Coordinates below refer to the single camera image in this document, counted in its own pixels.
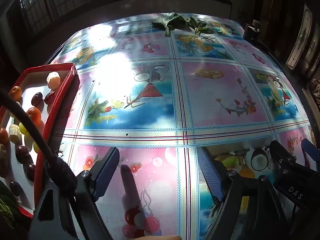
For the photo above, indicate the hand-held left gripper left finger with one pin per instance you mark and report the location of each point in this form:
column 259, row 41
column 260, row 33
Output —
column 106, row 172

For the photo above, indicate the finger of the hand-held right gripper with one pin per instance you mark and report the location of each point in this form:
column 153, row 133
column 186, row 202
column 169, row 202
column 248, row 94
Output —
column 281, row 156
column 310, row 151

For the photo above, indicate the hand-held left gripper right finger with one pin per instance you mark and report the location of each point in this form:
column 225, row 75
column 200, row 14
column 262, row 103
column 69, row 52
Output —
column 211, row 175

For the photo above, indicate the green grape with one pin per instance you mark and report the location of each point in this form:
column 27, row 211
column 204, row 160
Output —
column 23, row 128
column 29, row 142

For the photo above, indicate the red rimmed white tray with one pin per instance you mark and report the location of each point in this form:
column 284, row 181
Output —
column 57, row 100

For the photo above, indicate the orange tangerine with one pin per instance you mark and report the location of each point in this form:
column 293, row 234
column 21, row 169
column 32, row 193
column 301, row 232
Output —
column 34, row 116
column 15, row 93
column 3, row 136

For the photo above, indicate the red date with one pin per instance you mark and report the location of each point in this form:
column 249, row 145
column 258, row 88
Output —
column 37, row 99
column 50, row 97

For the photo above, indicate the pale banana chunk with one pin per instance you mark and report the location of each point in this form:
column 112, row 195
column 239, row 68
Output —
column 14, row 132
column 53, row 80

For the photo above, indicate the person's left hand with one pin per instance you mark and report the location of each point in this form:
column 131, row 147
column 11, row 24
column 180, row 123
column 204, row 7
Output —
column 162, row 238

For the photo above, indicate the fruit print plastic tablecloth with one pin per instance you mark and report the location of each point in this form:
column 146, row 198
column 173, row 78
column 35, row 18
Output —
column 212, row 100

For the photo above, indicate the green patterned cloth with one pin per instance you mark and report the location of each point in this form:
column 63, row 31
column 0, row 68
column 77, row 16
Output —
column 7, row 210

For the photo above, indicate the glass panel door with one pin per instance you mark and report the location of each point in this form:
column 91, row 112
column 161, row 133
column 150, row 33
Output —
column 302, row 37

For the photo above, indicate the small black box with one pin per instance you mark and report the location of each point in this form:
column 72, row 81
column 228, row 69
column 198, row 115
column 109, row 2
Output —
column 251, row 31

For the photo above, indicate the green leafy sprig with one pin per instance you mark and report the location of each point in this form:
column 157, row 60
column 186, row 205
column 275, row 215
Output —
column 180, row 22

